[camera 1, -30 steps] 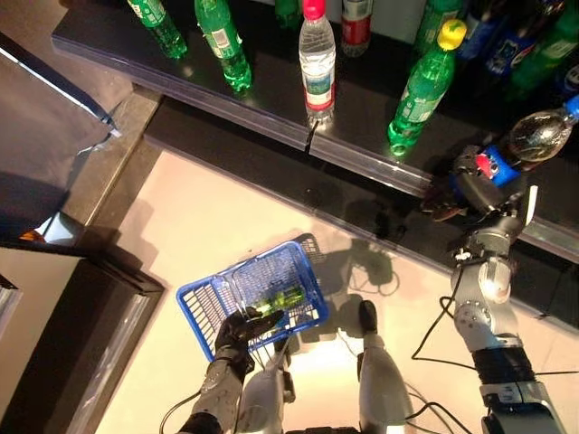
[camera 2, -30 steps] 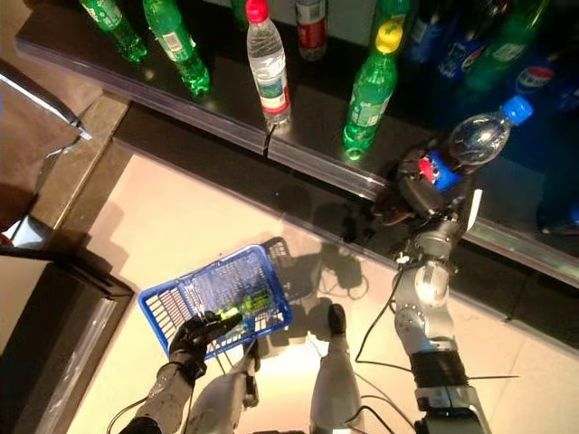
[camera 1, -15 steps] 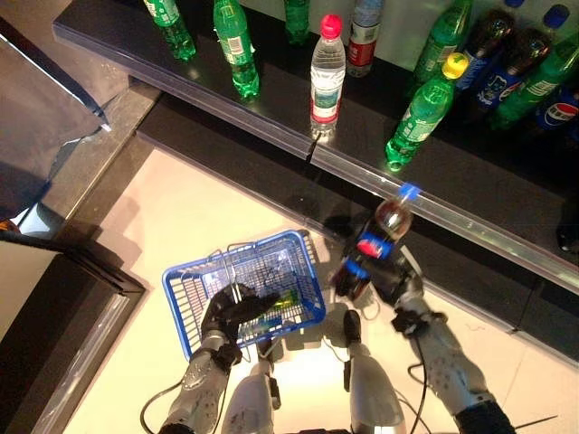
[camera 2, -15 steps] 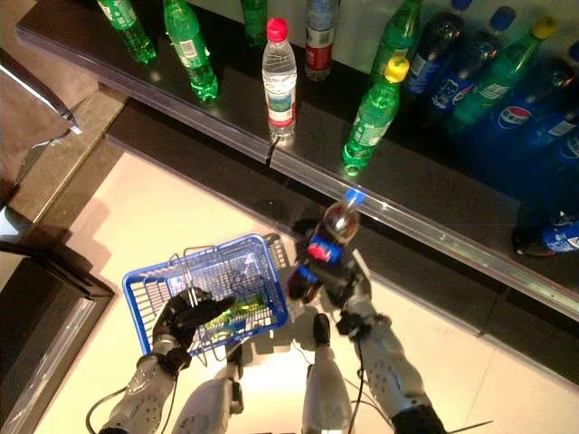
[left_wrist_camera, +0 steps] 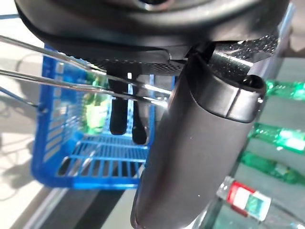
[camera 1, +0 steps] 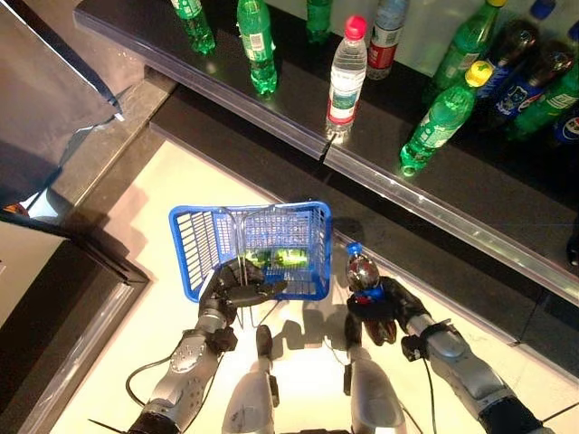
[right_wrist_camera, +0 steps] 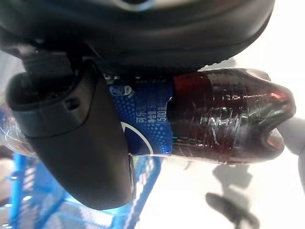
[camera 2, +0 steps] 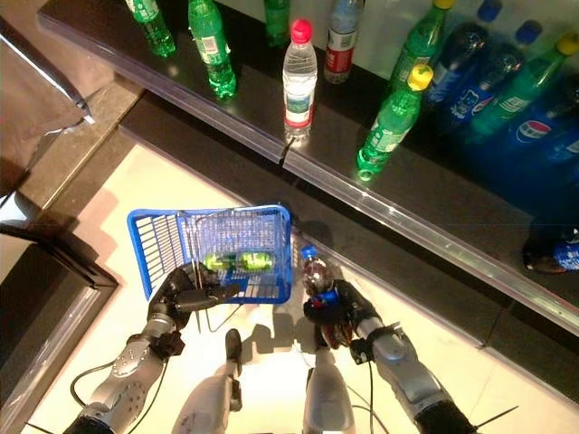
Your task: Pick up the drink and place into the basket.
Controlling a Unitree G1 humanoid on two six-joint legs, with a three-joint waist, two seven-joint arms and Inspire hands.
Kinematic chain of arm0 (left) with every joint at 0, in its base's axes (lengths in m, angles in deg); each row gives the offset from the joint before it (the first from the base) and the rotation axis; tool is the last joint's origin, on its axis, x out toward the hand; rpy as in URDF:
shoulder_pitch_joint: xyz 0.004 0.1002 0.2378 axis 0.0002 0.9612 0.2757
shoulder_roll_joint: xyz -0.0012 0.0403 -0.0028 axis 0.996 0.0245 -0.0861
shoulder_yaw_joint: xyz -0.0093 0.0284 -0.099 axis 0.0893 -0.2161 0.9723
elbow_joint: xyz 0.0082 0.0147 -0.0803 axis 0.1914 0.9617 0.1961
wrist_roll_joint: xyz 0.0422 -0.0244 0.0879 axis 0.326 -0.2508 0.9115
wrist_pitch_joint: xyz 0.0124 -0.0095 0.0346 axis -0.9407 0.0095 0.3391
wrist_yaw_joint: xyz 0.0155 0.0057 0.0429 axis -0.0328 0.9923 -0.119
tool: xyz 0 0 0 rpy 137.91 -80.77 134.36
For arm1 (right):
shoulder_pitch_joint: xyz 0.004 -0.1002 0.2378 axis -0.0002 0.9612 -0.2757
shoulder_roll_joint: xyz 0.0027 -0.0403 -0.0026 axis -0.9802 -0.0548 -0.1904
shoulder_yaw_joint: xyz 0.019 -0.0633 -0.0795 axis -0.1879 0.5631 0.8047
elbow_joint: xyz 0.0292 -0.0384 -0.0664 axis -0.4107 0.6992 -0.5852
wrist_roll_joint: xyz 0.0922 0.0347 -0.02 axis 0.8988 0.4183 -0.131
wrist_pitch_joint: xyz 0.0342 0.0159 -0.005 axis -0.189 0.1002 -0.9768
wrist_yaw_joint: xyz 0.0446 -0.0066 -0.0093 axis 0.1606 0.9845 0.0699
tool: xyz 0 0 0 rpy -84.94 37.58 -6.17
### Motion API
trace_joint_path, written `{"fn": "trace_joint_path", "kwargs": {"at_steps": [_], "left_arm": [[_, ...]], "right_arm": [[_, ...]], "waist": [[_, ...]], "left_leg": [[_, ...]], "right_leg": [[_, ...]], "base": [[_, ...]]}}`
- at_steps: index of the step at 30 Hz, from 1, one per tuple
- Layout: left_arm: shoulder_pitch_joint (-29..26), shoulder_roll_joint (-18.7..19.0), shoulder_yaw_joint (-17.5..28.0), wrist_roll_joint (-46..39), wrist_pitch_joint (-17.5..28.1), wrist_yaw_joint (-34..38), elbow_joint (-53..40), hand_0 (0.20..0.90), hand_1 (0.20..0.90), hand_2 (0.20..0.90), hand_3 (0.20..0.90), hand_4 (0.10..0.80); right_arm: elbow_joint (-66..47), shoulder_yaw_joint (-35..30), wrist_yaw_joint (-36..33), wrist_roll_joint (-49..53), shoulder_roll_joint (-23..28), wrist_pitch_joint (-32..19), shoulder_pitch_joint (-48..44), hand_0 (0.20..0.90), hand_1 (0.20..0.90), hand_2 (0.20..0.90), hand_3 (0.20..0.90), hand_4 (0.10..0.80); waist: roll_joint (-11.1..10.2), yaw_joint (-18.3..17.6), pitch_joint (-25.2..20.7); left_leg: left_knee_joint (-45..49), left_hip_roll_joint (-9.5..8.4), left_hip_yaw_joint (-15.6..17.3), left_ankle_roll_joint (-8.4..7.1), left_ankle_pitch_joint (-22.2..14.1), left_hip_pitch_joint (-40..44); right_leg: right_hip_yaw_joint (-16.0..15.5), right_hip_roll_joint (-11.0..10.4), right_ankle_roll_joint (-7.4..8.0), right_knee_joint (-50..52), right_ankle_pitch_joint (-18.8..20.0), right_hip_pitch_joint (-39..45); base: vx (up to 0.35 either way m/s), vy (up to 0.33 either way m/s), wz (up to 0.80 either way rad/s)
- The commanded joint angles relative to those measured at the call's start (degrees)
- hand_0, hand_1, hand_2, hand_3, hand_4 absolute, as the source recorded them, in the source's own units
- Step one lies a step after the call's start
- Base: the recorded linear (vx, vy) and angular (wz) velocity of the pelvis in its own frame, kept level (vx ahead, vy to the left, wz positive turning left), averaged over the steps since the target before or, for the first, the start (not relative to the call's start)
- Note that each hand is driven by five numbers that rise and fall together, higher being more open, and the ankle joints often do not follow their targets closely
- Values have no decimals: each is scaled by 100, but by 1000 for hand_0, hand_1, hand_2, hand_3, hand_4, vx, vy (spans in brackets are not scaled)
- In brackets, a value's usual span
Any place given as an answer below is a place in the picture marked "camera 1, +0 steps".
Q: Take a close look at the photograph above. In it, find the Pepsi cola bottle blue cap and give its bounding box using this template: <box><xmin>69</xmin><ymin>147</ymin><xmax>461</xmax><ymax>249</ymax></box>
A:
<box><xmin>346</xmin><ymin>242</ymin><xmax>399</xmax><ymax>347</ymax></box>
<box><xmin>474</xmin><ymin>0</ymin><xmax>557</xmax><ymax>100</ymax></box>
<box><xmin>488</xmin><ymin>24</ymin><xmax>579</xmax><ymax>132</ymax></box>
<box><xmin>549</xmin><ymin>106</ymin><xmax>579</xmax><ymax>146</ymax></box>

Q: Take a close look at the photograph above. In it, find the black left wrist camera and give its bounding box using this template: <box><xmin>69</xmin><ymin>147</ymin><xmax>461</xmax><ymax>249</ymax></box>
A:
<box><xmin>211</xmin><ymin>327</ymin><xmax>239</xmax><ymax>354</ymax></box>

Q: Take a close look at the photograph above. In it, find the green Sprite bottle yellow cap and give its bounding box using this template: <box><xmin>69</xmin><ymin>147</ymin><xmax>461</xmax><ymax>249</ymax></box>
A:
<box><xmin>305</xmin><ymin>0</ymin><xmax>334</xmax><ymax>45</ymax></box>
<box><xmin>399</xmin><ymin>60</ymin><xmax>494</xmax><ymax>176</ymax></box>
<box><xmin>506</xmin><ymin>58</ymin><xmax>579</xmax><ymax>141</ymax></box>
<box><xmin>170</xmin><ymin>0</ymin><xmax>216</xmax><ymax>56</ymax></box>
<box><xmin>422</xmin><ymin>0</ymin><xmax>507</xmax><ymax>108</ymax></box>
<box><xmin>236</xmin><ymin>0</ymin><xmax>278</xmax><ymax>97</ymax></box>

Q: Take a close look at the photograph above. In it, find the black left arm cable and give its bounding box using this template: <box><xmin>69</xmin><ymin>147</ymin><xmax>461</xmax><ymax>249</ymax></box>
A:
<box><xmin>125</xmin><ymin>356</ymin><xmax>182</xmax><ymax>408</ymax></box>

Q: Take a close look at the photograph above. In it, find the small green drink bottle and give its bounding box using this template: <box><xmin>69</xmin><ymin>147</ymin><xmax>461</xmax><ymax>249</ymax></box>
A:
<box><xmin>243</xmin><ymin>248</ymin><xmax>308</xmax><ymax>268</ymax></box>

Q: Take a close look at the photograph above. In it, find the hanging fabric curtain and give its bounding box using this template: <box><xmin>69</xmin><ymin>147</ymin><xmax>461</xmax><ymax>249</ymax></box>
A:
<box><xmin>0</xmin><ymin>0</ymin><xmax>126</xmax><ymax>213</ymax></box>

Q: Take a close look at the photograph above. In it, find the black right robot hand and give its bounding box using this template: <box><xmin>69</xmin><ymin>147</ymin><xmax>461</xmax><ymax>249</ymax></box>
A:
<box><xmin>344</xmin><ymin>276</ymin><xmax>431</xmax><ymax>358</ymax></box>

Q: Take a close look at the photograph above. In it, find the blue plastic shopping basket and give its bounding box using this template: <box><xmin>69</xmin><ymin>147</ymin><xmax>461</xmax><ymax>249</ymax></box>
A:
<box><xmin>168</xmin><ymin>201</ymin><xmax>334</xmax><ymax>329</ymax></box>

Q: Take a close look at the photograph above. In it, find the black shelf base plinth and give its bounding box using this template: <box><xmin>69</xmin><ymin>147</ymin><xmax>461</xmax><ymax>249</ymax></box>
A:
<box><xmin>148</xmin><ymin>85</ymin><xmax>579</xmax><ymax>385</ymax></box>

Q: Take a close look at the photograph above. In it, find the silver right robot leg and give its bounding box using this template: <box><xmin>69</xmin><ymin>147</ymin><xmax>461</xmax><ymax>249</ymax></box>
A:
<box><xmin>342</xmin><ymin>347</ymin><xmax>406</xmax><ymax>434</ymax></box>

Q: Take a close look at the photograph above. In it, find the water bottle red label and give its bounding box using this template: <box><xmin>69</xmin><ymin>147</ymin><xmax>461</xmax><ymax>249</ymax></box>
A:
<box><xmin>365</xmin><ymin>0</ymin><xmax>411</xmax><ymax>81</ymax></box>

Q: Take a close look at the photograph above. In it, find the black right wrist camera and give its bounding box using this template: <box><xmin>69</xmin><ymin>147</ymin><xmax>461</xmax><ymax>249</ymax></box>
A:
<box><xmin>401</xmin><ymin>334</ymin><xmax>429</xmax><ymax>363</ymax></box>

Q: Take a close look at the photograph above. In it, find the water bottle green label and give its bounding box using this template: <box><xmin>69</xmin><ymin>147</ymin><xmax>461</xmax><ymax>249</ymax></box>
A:
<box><xmin>325</xmin><ymin>15</ymin><xmax>368</xmax><ymax>137</ymax></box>

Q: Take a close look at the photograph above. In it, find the silver robot leg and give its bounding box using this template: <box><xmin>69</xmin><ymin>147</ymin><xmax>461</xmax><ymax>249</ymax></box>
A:
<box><xmin>342</xmin><ymin>347</ymin><xmax>406</xmax><ymax>434</ymax></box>
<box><xmin>221</xmin><ymin>325</ymin><xmax>280</xmax><ymax>434</ymax></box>

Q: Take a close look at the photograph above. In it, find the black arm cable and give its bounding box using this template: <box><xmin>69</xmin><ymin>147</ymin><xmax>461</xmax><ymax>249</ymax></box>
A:
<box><xmin>422</xmin><ymin>356</ymin><xmax>440</xmax><ymax>434</ymax></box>
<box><xmin>125</xmin><ymin>356</ymin><xmax>182</xmax><ymax>408</ymax></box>

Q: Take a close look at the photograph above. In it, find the silver left robot leg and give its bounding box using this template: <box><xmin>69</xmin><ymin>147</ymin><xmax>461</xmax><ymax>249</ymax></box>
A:
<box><xmin>221</xmin><ymin>325</ymin><xmax>280</xmax><ymax>434</ymax></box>

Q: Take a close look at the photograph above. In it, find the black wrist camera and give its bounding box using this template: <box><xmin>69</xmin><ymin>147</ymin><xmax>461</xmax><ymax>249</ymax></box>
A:
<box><xmin>401</xmin><ymin>334</ymin><xmax>429</xmax><ymax>363</ymax></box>
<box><xmin>211</xmin><ymin>327</ymin><xmax>239</xmax><ymax>354</ymax></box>

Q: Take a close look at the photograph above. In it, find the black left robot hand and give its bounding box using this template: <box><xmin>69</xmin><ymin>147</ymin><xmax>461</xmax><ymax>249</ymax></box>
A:
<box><xmin>197</xmin><ymin>259</ymin><xmax>289</xmax><ymax>317</ymax></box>

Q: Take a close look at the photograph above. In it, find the black metal door frame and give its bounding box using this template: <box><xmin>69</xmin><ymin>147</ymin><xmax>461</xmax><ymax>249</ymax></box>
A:
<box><xmin>0</xmin><ymin>210</ymin><xmax>151</xmax><ymax>287</ymax></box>

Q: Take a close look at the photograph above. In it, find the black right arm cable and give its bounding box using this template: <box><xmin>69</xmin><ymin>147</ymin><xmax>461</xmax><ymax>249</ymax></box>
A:
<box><xmin>422</xmin><ymin>356</ymin><xmax>440</xmax><ymax>434</ymax></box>

